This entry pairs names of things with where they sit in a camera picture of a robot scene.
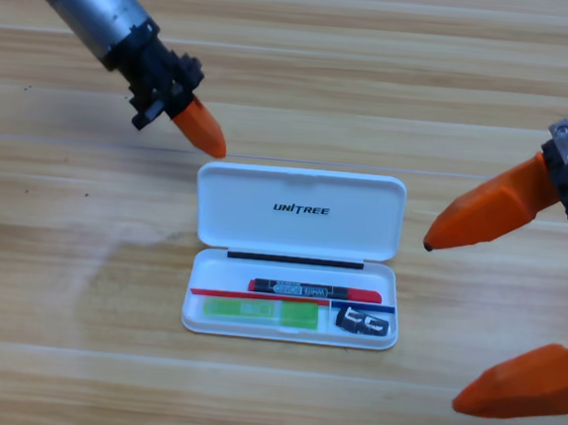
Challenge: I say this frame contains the green translucent pen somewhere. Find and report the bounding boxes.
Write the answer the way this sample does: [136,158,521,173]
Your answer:
[201,293,321,329]

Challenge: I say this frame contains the plain orange gripper finger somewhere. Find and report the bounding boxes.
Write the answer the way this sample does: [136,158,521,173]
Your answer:
[449,328,568,425]

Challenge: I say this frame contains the white Unitree pencil case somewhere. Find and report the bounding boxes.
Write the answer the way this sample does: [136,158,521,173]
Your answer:
[179,158,412,353]

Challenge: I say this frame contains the red black whiteboard marker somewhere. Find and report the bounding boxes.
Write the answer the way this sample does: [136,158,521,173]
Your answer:
[247,276,385,307]

